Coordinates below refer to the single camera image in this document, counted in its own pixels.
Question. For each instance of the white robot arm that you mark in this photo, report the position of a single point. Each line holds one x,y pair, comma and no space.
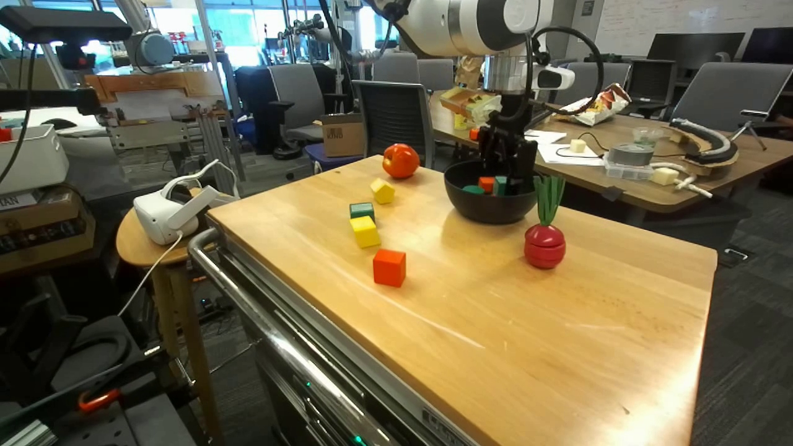
483,29

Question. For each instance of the chip bag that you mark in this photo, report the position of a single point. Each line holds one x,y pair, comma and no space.
605,106

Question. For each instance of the orange red toy apple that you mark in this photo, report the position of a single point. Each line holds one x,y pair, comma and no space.
399,162

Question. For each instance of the wrist camera with wood mount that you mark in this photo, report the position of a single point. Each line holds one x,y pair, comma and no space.
470,108

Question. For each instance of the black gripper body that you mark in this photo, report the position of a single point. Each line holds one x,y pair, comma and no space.
503,148

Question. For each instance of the small teal block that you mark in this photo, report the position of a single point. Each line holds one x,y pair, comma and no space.
471,189

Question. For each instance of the white VR headset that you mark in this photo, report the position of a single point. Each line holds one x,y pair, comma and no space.
174,209

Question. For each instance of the steel tool cart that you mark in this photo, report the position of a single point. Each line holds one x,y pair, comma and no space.
600,351

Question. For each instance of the large teal block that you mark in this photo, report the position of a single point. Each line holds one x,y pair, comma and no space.
362,209

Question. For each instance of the round wooden stool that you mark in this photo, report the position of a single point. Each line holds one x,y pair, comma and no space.
179,329

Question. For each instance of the grey office chair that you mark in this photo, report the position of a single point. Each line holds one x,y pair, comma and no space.
727,95

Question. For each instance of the yellow block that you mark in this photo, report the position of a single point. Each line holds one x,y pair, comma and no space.
364,232
383,191

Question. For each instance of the red toy radish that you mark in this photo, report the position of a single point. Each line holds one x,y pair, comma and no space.
543,242

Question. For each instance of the black bowl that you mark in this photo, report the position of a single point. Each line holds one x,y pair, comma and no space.
498,209

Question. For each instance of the wooden office desk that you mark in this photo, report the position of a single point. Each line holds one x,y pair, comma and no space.
667,184

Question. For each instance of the small orange block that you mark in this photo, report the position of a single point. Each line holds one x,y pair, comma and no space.
487,184

